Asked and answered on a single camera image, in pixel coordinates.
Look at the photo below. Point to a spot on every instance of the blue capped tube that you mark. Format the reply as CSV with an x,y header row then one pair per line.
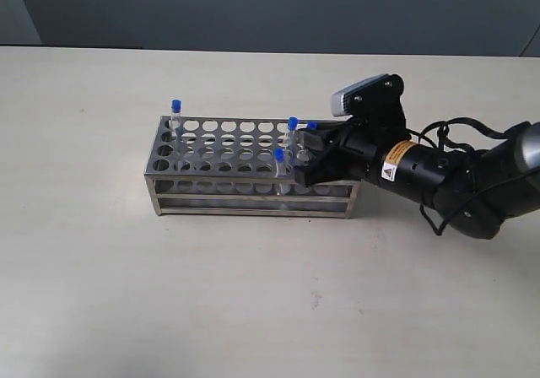
x,y
303,136
289,137
175,118
279,167

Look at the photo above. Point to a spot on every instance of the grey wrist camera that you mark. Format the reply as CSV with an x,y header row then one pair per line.
x,y
378,92

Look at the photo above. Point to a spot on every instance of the stainless steel test tube rack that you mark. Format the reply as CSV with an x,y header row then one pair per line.
x,y
211,166

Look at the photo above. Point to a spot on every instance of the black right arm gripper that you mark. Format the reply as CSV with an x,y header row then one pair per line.
x,y
360,152

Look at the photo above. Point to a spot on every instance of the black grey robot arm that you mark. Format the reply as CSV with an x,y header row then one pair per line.
x,y
474,177

